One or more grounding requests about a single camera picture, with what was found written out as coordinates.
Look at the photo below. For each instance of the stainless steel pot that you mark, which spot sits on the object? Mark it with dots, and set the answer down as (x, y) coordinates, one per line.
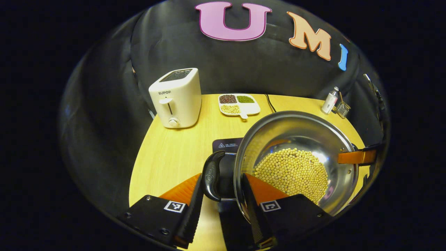
(296, 129)

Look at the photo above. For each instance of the small pale beans heap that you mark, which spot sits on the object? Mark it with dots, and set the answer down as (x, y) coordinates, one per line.
(230, 109)

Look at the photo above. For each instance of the small white bottle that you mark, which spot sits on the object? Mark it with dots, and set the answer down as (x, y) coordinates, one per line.
(329, 103)

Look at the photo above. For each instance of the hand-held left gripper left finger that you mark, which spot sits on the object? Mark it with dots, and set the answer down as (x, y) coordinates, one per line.
(195, 209)

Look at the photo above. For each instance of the green beans heap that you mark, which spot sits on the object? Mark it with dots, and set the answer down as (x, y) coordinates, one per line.
(245, 99)

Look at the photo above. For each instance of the small glass jar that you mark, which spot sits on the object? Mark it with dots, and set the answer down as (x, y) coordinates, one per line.
(343, 111)

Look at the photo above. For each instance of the dark red beans heap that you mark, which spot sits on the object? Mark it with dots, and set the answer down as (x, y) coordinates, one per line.
(228, 99)

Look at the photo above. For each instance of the white divided dish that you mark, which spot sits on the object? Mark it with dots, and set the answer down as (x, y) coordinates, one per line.
(251, 108)

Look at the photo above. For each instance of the white toaster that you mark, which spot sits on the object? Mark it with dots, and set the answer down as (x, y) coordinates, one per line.
(179, 101)

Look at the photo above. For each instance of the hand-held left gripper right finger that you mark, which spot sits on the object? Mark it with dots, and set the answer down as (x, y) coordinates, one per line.
(249, 205)

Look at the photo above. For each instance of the thin wooden stick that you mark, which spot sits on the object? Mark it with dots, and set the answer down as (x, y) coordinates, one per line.
(341, 97)

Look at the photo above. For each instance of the metal rod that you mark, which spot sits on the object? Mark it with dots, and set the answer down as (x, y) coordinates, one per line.
(374, 92)

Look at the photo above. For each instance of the pile of soybeans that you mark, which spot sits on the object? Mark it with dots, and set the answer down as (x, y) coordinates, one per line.
(296, 170)

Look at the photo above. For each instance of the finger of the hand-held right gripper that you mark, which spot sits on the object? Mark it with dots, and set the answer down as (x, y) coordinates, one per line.
(355, 157)

